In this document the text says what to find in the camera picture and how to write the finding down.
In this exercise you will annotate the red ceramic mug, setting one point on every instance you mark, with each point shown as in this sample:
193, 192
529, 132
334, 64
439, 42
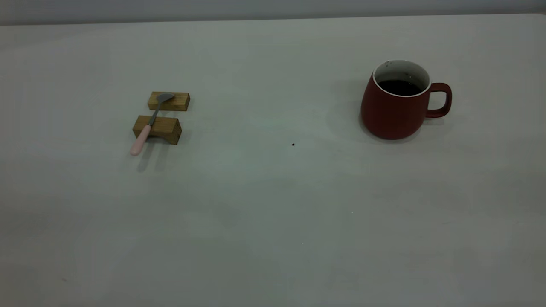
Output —
390, 115

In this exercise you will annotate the dark coffee liquid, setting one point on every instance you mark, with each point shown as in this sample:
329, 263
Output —
399, 88

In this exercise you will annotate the flat wooden block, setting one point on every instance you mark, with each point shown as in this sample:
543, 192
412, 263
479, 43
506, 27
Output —
178, 102

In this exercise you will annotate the arched wooden block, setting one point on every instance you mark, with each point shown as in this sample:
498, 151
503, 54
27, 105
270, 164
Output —
165, 127

